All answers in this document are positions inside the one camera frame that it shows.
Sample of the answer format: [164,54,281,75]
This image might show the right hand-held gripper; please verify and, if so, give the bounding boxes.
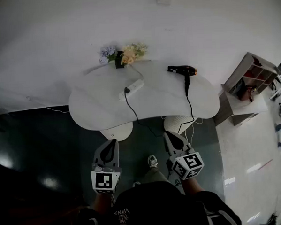
[163,129,205,181]

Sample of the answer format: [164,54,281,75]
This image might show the grey wooden shelf cabinet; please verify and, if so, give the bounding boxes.
[210,50,281,128]

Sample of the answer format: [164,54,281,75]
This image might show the person's grey trouser leg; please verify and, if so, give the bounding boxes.
[140,165,171,185]

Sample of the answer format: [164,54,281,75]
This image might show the person's right forearm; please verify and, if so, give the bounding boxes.
[181,176,205,195]

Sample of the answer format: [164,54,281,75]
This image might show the person's grey sneaker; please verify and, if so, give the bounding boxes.
[147,155,159,169]

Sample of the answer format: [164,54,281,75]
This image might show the black power plug with cable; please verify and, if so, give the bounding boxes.
[124,88,196,140]

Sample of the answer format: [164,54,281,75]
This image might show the white ribbed table pedestal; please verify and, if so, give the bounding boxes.
[163,114,199,135]

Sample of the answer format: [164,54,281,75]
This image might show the purple artificial flowers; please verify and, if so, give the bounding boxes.
[98,45,119,65]

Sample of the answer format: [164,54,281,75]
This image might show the person's black printed shirt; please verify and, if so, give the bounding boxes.
[75,177,242,225]

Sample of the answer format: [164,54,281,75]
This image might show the black flower vase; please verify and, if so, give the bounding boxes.
[114,50,126,70]

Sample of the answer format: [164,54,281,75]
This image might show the white power strip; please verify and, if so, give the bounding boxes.
[118,78,146,102]

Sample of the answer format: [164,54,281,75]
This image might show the person's left forearm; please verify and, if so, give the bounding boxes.
[91,192,114,214]

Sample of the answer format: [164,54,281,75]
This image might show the yellow artificial flowers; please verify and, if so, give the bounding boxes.
[119,41,150,67]

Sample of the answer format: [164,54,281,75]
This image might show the black orange hair dryer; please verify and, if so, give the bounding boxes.
[167,63,199,96]

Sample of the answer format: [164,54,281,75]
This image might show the dark bag in cabinet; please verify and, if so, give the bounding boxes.
[229,78,258,103]

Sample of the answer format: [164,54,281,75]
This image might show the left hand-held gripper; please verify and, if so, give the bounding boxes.
[89,138,123,195]

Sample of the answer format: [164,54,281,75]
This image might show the thin white floor cable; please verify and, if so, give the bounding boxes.
[45,104,71,115]

